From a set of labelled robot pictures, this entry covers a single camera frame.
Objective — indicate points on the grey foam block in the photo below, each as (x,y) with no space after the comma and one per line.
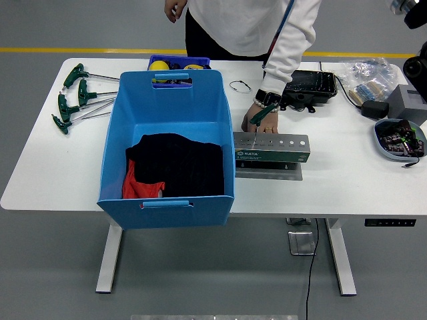
(398,100)

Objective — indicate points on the small black object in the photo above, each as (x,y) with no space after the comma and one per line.
(176,65)

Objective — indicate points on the dark electronic parts pile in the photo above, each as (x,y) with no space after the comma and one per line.
(397,140)

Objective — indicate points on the square metal floor plate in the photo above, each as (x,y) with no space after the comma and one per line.
(302,243)

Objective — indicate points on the black table control panel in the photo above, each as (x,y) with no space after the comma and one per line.
(390,222)

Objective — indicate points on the black power adapter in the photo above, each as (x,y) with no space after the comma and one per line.
(375,110)

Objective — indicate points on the large blue plastic storage box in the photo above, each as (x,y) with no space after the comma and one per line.
(173,103)

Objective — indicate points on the orange cloth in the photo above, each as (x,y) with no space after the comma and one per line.
(140,190)

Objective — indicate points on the clear plastic bag of parts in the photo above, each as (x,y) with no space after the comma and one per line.
(367,70)

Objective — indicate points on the taped resistor strip bundle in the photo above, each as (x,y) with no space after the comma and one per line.
(367,90)

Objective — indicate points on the yellow ball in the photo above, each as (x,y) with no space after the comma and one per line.
(159,65)

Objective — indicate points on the yellow tape measure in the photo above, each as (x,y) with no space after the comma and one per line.
(193,67)

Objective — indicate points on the light blue dish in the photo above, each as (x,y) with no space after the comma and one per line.
(380,148)

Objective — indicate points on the person's left forearm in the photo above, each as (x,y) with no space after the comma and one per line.
(287,56)

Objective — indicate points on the white table leg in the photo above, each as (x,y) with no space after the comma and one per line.
(340,260)
(108,260)

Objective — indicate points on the green grey wrench holder rack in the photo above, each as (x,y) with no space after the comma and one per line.
(267,155)

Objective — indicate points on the black cloth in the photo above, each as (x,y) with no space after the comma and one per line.
(187,160)

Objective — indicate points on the small metal floor plate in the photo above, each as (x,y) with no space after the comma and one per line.
(298,221)

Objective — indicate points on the small dark blue bin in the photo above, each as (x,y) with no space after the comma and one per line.
(200,60)

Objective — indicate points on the black wrist watch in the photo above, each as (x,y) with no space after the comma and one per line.
(270,97)

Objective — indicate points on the black rectangular tray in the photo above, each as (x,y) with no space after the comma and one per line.
(310,83)

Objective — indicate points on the person's right hand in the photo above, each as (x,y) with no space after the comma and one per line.
(175,8)

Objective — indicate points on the person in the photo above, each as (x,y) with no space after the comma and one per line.
(240,23)

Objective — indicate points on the person's left hand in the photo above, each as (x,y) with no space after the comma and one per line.
(250,121)

